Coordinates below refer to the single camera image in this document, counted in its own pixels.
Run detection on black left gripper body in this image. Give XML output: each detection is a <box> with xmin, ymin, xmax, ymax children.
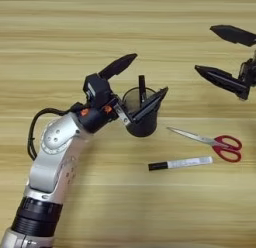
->
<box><xmin>74</xmin><ymin>97</ymin><xmax>120</xmax><ymax>134</ymax></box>

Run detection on black mesh pen cup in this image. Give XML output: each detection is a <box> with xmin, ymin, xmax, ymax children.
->
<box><xmin>122</xmin><ymin>86</ymin><xmax>160</xmax><ymax>138</ymax></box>

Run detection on white marker with black cap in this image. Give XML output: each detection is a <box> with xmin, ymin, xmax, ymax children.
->
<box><xmin>148</xmin><ymin>155</ymin><xmax>214</xmax><ymax>172</ymax></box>

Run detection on red handled scissors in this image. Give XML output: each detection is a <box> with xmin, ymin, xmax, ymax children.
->
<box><xmin>166</xmin><ymin>126</ymin><xmax>243</xmax><ymax>164</ymax></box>

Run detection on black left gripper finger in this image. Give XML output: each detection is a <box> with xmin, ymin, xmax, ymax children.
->
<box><xmin>97</xmin><ymin>52</ymin><xmax>139</xmax><ymax>81</ymax></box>
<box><xmin>114</xmin><ymin>86</ymin><xmax>170</xmax><ymax>127</ymax></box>

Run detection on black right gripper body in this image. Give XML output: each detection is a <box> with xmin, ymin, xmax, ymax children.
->
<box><xmin>239</xmin><ymin>51</ymin><xmax>256</xmax><ymax>90</ymax></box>

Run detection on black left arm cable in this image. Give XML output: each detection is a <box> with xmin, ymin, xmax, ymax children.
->
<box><xmin>27</xmin><ymin>103</ymin><xmax>78</xmax><ymax>161</ymax></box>

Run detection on black marker pen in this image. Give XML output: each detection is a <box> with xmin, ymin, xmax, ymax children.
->
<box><xmin>138</xmin><ymin>74</ymin><xmax>148</xmax><ymax>105</ymax></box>

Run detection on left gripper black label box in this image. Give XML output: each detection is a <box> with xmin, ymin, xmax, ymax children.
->
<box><xmin>82</xmin><ymin>72</ymin><xmax>113</xmax><ymax>109</ymax></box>

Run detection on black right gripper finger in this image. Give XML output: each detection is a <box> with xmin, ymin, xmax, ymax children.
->
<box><xmin>194</xmin><ymin>64</ymin><xmax>252</xmax><ymax>101</ymax></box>
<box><xmin>209</xmin><ymin>24</ymin><xmax>256</xmax><ymax>48</ymax></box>

